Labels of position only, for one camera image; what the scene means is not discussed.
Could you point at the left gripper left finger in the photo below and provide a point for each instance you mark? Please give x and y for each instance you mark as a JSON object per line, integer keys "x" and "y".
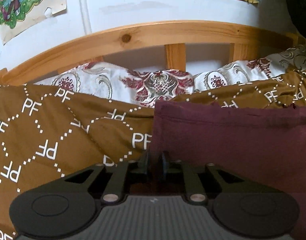
{"x": 123, "y": 177}

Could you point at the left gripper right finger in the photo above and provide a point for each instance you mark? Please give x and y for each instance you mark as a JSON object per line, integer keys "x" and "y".
{"x": 179, "y": 178}

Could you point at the maroon long-sleeve top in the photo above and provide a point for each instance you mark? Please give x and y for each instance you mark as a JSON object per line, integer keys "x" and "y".
{"x": 265, "y": 145}

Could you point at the brown PF-print blanket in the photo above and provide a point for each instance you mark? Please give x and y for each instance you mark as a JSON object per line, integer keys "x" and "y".
{"x": 47, "y": 132}

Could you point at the white floral bed sheet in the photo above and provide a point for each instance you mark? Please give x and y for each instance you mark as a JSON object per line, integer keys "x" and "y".
{"x": 106, "y": 80}

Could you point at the wooden bed frame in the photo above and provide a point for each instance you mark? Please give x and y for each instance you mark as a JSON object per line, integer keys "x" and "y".
{"x": 245, "y": 44}

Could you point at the white wall pipe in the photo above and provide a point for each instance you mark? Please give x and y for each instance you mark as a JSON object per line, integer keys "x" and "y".
{"x": 85, "y": 17}

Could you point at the anime boy wall poster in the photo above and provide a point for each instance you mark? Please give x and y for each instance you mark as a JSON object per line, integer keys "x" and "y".
{"x": 17, "y": 16}

